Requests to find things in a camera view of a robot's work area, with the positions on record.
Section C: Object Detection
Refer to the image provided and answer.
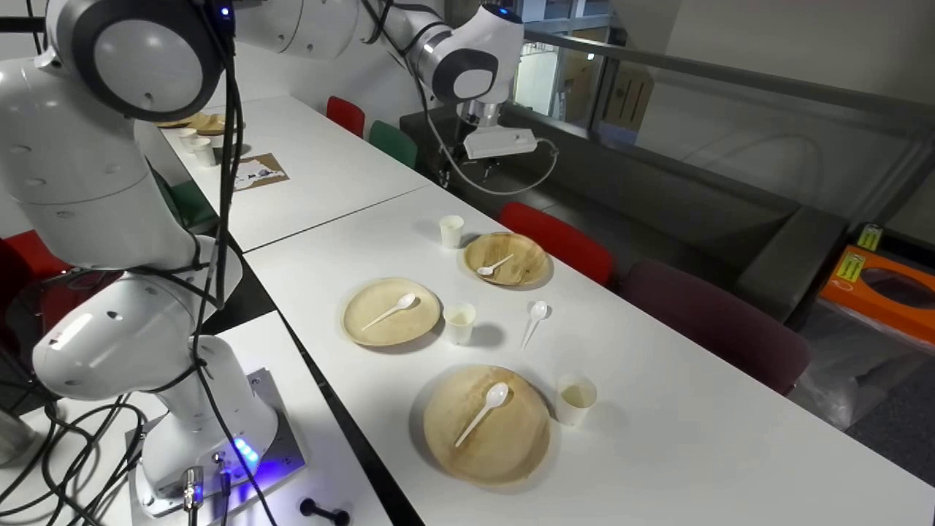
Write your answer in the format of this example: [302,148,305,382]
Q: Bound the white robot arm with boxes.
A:
[0,0,523,496]

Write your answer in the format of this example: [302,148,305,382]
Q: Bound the far wooden plate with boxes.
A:
[463,234,554,288]

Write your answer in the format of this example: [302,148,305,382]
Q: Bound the wooden plate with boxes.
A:
[463,234,554,288]
[421,364,554,484]
[342,278,442,348]

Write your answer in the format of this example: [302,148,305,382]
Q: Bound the white spoon on middle plate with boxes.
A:
[361,293,421,331]

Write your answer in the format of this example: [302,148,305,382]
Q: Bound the white spoon on plate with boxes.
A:
[453,382,511,451]
[361,293,421,331]

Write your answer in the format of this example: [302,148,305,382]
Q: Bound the middle wooden plate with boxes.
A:
[342,278,442,348]

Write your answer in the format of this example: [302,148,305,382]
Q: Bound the white spoon on near plate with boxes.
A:
[453,382,511,451]

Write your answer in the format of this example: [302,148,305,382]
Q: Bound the near wooden plate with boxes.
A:
[421,364,554,484]

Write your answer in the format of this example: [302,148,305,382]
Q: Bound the far white paper cup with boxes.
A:
[438,215,466,248]

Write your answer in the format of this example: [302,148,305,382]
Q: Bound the white paper cup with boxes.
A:
[444,305,478,345]
[555,373,596,426]
[438,215,466,248]

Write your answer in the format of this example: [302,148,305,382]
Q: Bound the middle white paper cup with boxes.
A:
[444,305,478,345]

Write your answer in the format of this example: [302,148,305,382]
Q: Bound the green chair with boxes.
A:
[368,120,418,166]

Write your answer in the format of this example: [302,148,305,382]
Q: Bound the near white paper cup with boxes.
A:
[555,373,596,426]

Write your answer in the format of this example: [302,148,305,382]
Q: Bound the dark maroon chair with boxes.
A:
[619,259,809,394]

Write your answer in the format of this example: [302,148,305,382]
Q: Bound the orange recycling bin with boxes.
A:
[821,246,935,345]

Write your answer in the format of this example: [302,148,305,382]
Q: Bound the red office chair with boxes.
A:
[0,230,68,331]

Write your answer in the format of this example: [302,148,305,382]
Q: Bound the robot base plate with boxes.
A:
[130,364,308,521]

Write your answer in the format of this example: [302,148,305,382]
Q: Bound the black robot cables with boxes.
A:
[0,0,296,526]

